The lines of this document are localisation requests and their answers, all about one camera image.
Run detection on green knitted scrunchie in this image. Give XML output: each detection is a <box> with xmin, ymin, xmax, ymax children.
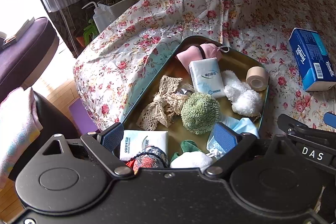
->
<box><xmin>181</xmin><ymin>92</ymin><xmax>220</xmax><ymax>135</ymax></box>

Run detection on green spray bottle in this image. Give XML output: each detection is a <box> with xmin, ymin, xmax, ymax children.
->
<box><xmin>83</xmin><ymin>19</ymin><xmax>100</xmax><ymax>46</ymax></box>

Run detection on gold metal tray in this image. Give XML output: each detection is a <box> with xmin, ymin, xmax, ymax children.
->
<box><xmin>119</xmin><ymin>35</ymin><xmax>269</xmax><ymax>164</ymax></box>

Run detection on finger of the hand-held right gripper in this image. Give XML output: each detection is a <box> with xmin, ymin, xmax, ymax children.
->
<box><xmin>278</xmin><ymin>114</ymin><xmax>305</xmax><ymax>135</ymax></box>
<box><xmin>323</xmin><ymin>112</ymin><xmax>336</xmax><ymax>126</ymax></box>

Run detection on green and white plush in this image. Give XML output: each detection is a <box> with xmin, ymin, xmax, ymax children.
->
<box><xmin>169</xmin><ymin>140</ymin><xmax>214</xmax><ymax>169</ymax></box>

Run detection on pink cloth pouch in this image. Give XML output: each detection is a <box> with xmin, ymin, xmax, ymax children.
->
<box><xmin>175</xmin><ymin>44</ymin><xmax>223</xmax><ymax>70</ymax></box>

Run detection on small clear plastic packet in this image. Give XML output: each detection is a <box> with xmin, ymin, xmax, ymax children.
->
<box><xmin>175</xmin><ymin>85</ymin><xmax>193</xmax><ymax>97</ymax></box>

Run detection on dark leather armchair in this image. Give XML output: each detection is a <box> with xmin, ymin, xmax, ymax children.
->
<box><xmin>8</xmin><ymin>88</ymin><xmax>82</xmax><ymax>182</ymax></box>

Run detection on purple upholstered chair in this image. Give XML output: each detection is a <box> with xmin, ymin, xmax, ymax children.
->
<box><xmin>0</xmin><ymin>17</ymin><xmax>59</xmax><ymax>101</ymax></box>

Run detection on pink towel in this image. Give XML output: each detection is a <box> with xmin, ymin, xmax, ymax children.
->
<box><xmin>0</xmin><ymin>87</ymin><xmax>44</xmax><ymax>182</ymax></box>

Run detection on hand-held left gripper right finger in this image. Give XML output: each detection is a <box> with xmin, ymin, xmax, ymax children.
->
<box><xmin>204</xmin><ymin>123</ymin><xmax>297</xmax><ymax>179</ymax></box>

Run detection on light blue face mask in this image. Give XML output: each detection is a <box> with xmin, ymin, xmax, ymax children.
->
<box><xmin>206</xmin><ymin>116</ymin><xmax>260</xmax><ymax>160</ymax></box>

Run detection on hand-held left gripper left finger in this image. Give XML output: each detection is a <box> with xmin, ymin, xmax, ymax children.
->
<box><xmin>41</xmin><ymin>122</ymin><xmax>135</xmax><ymax>178</ymax></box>

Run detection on beige tape roll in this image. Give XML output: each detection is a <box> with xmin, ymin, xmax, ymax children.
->
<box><xmin>246</xmin><ymin>66</ymin><xmax>269</xmax><ymax>92</ymax></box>

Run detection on white tissue pack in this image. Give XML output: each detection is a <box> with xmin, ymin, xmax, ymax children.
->
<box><xmin>119</xmin><ymin>130</ymin><xmax>169</xmax><ymax>161</ymax></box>
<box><xmin>188</xmin><ymin>59</ymin><xmax>225</xmax><ymax>98</ymax></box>

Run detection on white squeeze wash bottle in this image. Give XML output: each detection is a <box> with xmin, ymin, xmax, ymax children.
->
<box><xmin>81</xmin><ymin>2</ymin><xmax>111</xmax><ymax>33</ymax></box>

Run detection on blue tissue pack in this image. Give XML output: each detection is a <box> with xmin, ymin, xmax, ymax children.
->
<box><xmin>288</xmin><ymin>28</ymin><xmax>336</xmax><ymax>92</ymax></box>

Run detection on white ribbed planter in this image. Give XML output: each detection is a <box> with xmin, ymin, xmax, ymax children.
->
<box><xmin>97</xmin><ymin>0</ymin><xmax>135</xmax><ymax>21</ymax></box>

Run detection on floral bedspread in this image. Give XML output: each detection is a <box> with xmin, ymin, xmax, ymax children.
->
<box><xmin>73</xmin><ymin>0</ymin><xmax>336</xmax><ymax>140</ymax></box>

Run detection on beige crochet lace bow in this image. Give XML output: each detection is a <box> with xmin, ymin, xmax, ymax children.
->
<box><xmin>136</xmin><ymin>75</ymin><xmax>188</xmax><ymax>131</ymax></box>

